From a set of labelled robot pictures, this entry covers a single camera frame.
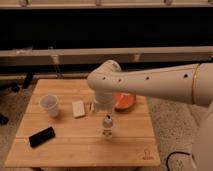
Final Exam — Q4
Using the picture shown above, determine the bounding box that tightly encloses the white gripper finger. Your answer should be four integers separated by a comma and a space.
107, 108, 115, 117
89, 102, 95, 113

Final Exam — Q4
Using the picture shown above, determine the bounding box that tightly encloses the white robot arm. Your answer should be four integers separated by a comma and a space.
87, 60, 213, 171

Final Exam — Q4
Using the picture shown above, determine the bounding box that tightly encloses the small clear plastic bottle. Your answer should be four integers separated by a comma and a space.
102, 115, 113, 139

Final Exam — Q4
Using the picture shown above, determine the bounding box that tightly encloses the white rectangular sponge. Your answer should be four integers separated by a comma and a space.
72, 101, 86, 118

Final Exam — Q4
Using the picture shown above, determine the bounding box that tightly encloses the wooden table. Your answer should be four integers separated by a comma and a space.
5, 79, 160, 167

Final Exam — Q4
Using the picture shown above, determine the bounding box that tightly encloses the translucent plastic cup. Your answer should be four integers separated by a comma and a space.
39, 94, 59, 117

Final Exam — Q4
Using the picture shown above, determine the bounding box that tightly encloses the black rectangular phone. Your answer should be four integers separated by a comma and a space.
29, 127, 55, 148

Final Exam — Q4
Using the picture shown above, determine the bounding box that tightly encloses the black object at left edge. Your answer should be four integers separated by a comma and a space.
0, 113, 9, 125

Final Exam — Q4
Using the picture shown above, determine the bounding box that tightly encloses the black cable on floor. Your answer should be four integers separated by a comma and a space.
165, 151, 195, 171

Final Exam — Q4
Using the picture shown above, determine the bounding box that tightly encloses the grey shelf rail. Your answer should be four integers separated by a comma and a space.
0, 46, 213, 65

